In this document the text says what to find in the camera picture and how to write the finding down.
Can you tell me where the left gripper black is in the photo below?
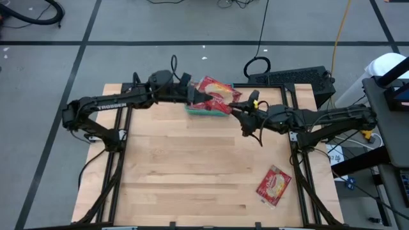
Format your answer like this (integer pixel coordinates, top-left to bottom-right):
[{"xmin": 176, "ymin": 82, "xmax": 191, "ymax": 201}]
[{"xmin": 174, "ymin": 72, "xmax": 213, "ymax": 105}]

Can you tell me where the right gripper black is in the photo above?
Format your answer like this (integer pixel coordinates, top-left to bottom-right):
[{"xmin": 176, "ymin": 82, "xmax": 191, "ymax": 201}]
[{"xmin": 229, "ymin": 90, "xmax": 268, "ymax": 137}]

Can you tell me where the red microwave popcorn bag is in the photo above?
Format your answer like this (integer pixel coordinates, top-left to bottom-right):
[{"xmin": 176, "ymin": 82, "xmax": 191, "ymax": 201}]
[
  {"xmin": 195, "ymin": 75, "xmax": 243, "ymax": 105},
  {"xmin": 255, "ymin": 164, "xmax": 292, "ymax": 208},
  {"xmin": 204, "ymin": 98, "xmax": 233, "ymax": 116}
]

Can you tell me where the white paper sheet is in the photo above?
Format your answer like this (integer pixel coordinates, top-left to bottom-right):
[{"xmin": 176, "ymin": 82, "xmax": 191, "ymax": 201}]
[{"xmin": 326, "ymin": 144, "xmax": 345, "ymax": 175}]

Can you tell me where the black support beam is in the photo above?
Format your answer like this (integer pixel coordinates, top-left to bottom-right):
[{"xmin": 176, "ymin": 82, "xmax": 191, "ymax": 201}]
[{"xmin": 330, "ymin": 145, "xmax": 392, "ymax": 178}]

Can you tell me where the white cylindrical bin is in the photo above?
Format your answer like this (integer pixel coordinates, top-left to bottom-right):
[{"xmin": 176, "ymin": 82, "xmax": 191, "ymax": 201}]
[{"xmin": 334, "ymin": 52, "xmax": 409, "ymax": 112}]

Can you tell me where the black device with screen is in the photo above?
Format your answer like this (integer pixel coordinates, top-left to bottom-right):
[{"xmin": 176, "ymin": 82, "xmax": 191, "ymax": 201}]
[{"xmin": 383, "ymin": 85, "xmax": 409, "ymax": 112}]

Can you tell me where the black diagonal bar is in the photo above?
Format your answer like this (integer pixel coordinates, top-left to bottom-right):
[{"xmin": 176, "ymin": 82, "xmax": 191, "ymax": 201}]
[{"xmin": 376, "ymin": 56, "xmax": 409, "ymax": 88}]

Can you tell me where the grey side table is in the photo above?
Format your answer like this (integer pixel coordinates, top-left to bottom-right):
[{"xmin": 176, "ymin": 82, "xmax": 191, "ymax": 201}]
[{"xmin": 362, "ymin": 76, "xmax": 409, "ymax": 230}]

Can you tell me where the dark keyboard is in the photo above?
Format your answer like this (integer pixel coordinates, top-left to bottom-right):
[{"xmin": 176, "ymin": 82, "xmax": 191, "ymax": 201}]
[{"xmin": 398, "ymin": 169, "xmax": 409, "ymax": 207}]

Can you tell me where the black cable with loop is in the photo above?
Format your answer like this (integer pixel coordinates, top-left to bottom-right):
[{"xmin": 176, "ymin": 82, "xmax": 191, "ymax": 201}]
[{"xmin": 243, "ymin": 0, "xmax": 272, "ymax": 80}]

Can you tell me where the long yellow cable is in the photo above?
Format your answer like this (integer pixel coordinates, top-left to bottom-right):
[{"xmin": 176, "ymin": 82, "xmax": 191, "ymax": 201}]
[{"xmin": 328, "ymin": 0, "xmax": 353, "ymax": 112}]

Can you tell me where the thick black hose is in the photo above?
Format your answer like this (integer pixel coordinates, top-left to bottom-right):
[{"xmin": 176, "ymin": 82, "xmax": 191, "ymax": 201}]
[{"xmin": 0, "ymin": 0, "xmax": 66, "ymax": 26}]

